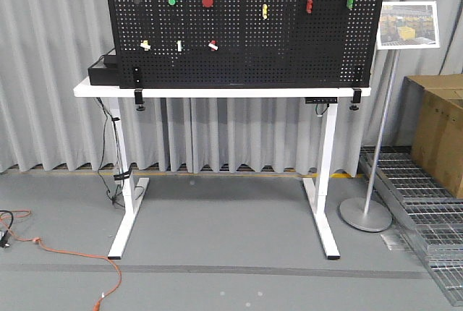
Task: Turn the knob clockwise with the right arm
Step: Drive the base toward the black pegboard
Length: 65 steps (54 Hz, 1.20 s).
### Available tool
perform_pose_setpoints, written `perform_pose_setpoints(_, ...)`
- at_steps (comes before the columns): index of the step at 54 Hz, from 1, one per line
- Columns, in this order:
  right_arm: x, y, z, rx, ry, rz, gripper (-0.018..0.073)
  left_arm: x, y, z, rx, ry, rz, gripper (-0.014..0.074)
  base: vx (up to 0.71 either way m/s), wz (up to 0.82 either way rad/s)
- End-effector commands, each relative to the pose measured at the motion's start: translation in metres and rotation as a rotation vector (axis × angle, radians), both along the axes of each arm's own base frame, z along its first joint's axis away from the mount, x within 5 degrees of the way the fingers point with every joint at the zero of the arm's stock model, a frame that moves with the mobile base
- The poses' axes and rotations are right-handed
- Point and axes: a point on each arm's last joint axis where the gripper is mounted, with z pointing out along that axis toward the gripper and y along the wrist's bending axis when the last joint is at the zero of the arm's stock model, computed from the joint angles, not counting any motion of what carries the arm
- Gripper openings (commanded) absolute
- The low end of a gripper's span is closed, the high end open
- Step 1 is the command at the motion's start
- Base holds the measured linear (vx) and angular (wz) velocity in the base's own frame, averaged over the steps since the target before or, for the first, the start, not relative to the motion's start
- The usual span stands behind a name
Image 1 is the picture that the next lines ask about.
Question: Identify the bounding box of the white standing desk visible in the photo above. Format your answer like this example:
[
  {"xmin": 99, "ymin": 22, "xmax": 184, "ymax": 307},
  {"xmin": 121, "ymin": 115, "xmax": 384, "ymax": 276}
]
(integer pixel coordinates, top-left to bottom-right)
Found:
[{"xmin": 73, "ymin": 75, "xmax": 372, "ymax": 261}]

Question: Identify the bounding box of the lower red push button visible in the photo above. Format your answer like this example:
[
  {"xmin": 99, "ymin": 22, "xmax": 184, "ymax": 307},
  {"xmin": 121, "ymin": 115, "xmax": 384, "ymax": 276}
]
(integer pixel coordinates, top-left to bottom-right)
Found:
[{"xmin": 201, "ymin": 0, "xmax": 214, "ymax": 8}]

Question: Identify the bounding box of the red white rocker switch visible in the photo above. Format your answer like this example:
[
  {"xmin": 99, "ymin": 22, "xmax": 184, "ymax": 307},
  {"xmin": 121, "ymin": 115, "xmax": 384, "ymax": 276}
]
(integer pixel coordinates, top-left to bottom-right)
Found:
[{"xmin": 208, "ymin": 40, "xmax": 218, "ymax": 51}]

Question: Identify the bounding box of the grey curtain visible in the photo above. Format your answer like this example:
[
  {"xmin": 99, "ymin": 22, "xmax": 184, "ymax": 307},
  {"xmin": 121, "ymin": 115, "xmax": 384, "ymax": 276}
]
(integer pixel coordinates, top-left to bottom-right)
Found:
[{"xmin": 1, "ymin": 0, "xmax": 462, "ymax": 174}]

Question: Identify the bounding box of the orange extension cable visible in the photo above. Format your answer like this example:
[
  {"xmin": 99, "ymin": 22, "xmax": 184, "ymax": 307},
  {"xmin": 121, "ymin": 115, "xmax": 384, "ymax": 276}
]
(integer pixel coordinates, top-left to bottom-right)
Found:
[{"xmin": 0, "ymin": 209, "xmax": 123, "ymax": 311}]

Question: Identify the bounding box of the right black clamp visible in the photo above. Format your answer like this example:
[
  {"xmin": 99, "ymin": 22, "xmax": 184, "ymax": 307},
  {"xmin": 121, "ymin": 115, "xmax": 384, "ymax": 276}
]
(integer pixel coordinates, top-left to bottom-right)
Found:
[{"xmin": 349, "ymin": 66, "xmax": 363, "ymax": 111}]

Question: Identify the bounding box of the metal grating stack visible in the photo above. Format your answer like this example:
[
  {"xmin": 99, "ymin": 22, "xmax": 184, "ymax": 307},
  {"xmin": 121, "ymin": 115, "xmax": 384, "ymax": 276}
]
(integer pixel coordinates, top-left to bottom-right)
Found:
[{"xmin": 374, "ymin": 147, "xmax": 462, "ymax": 307}]

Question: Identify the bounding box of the black power cable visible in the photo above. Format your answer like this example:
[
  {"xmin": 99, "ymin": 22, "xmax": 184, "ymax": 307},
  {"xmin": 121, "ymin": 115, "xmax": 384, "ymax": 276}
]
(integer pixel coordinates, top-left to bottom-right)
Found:
[{"xmin": 95, "ymin": 96, "xmax": 145, "ymax": 208}]

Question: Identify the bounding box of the desk height control panel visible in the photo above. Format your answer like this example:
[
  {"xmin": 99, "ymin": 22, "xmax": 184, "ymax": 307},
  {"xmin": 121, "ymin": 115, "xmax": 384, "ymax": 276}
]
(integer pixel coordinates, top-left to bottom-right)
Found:
[{"xmin": 305, "ymin": 97, "xmax": 338, "ymax": 105}]

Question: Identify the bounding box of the yellow white rocker switch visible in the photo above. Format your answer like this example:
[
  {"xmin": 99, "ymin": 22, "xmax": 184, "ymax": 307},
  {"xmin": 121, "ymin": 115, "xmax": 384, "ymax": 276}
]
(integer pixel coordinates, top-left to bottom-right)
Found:
[{"xmin": 140, "ymin": 40, "xmax": 151, "ymax": 51}]

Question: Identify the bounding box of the black box on desk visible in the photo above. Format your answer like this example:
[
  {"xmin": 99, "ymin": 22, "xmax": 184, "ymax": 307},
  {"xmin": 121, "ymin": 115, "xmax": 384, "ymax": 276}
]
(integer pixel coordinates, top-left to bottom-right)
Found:
[{"xmin": 88, "ymin": 48, "xmax": 119, "ymax": 86}]

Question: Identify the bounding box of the green toggle switch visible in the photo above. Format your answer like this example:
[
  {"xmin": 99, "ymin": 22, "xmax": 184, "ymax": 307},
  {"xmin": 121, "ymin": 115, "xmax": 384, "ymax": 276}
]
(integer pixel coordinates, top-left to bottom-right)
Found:
[{"xmin": 346, "ymin": 0, "xmax": 355, "ymax": 10}]

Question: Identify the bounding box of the brown cardboard box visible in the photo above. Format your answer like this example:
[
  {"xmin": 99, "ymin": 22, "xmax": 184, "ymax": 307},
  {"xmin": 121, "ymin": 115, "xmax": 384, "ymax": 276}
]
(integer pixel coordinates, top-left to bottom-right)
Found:
[{"xmin": 406, "ymin": 74, "xmax": 462, "ymax": 199}]

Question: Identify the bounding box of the yellow toggle switch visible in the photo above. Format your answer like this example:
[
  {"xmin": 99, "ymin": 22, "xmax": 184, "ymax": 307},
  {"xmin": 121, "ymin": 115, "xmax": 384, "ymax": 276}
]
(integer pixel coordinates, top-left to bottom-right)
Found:
[{"xmin": 262, "ymin": 4, "xmax": 268, "ymax": 20}]

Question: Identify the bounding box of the black perforated pegboard panel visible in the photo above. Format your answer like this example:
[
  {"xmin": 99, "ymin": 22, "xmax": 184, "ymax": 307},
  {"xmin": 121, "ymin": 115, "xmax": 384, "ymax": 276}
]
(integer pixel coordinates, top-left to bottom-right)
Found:
[{"xmin": 108, "ymin": 0, "xmax": 383, "ymax": 88}]

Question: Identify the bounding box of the red toggle switch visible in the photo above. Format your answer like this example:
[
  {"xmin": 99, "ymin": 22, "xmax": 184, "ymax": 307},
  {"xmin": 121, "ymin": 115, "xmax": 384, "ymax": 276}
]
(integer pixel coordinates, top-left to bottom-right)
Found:
[{"xmin": 306, "ymin": 0, "xmax": 313, "ymax": 14}]

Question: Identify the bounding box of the sign stand with picture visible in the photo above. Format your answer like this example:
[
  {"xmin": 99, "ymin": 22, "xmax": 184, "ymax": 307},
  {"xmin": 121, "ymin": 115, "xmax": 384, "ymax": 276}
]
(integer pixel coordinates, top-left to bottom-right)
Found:
[{"xmin": 339, "ymin": 1, "xmax": 440, "ymax": 233}]

